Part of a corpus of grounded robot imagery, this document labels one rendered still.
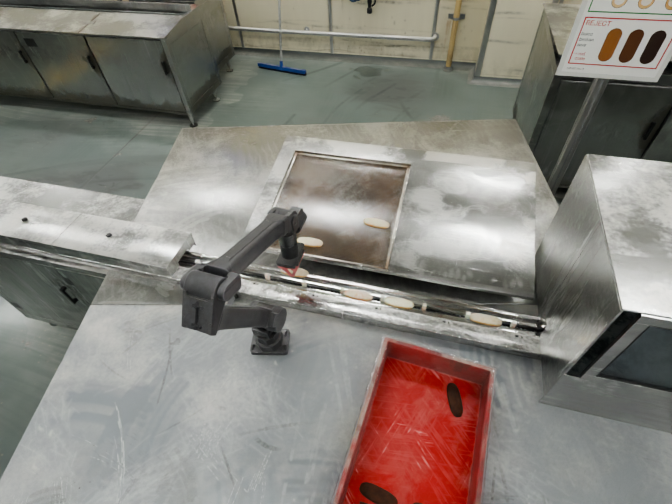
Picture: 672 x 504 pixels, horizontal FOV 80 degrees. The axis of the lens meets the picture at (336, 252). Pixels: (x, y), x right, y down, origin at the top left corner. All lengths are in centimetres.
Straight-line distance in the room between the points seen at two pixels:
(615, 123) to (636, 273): 196
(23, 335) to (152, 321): 154
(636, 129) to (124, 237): 274
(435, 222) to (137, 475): 121
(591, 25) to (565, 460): 134
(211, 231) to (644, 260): 143
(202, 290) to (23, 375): 203
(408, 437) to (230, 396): 53
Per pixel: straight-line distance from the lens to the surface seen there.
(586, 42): 174
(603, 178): 125
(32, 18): 483
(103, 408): 145
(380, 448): 120
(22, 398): 275
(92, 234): 180
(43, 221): 198
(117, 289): 169
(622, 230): 111
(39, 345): 289
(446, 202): 158
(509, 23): 442
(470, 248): 148
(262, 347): 129
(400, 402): 124
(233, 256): 95
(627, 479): 136
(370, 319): 132
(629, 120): 293
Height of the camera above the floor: 198
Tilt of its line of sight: 49 degrees down
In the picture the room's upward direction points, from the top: 4 degrees counter-clockwise
